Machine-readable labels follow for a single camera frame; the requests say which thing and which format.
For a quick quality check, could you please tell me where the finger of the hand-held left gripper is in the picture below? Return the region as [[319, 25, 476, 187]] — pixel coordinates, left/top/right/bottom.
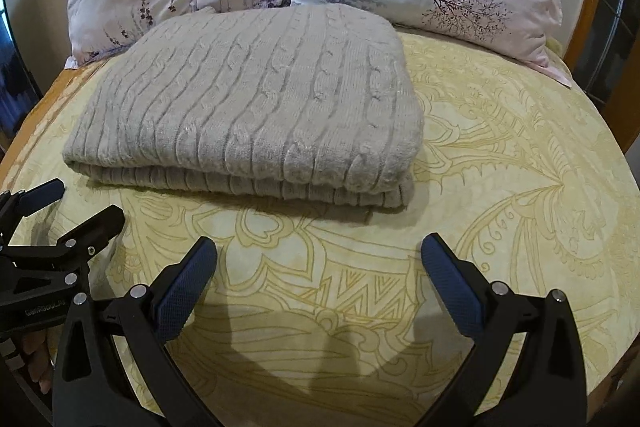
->
[[27, 205, 126, 269], [0, 178, 67, 230]]

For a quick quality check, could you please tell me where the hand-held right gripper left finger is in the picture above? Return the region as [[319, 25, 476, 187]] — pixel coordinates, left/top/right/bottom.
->
[[51, 237, 226, 427]]

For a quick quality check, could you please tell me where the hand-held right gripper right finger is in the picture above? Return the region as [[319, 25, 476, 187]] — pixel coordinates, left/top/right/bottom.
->
[[415, 233, 588, 427]]

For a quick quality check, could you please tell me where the beige cable-knit sweater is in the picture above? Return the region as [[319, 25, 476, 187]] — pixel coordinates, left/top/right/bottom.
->
[[62, 4, 426, 210]]

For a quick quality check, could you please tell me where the person's left hand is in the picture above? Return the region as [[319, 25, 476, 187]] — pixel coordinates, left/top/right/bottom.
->
[[19, 328, 52, 389]]

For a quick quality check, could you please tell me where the yellow patterned bedsheet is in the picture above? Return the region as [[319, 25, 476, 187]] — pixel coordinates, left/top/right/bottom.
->
[[0, 32, 640, 427]]

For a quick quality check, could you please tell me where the orange mattress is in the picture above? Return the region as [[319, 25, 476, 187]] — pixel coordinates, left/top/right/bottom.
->
[[0, 66, 108, 180]]

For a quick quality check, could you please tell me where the blue curtain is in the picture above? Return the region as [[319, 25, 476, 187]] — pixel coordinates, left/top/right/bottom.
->
[[0, 0, 46, 148]]

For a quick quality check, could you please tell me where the dark panelled furniture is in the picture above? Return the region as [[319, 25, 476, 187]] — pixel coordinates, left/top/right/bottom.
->
[[575, 0, 640, 152]]

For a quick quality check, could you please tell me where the wooden headboard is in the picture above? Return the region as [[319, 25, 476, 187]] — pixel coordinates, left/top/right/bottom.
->
[[560, 0, 628, 108]]

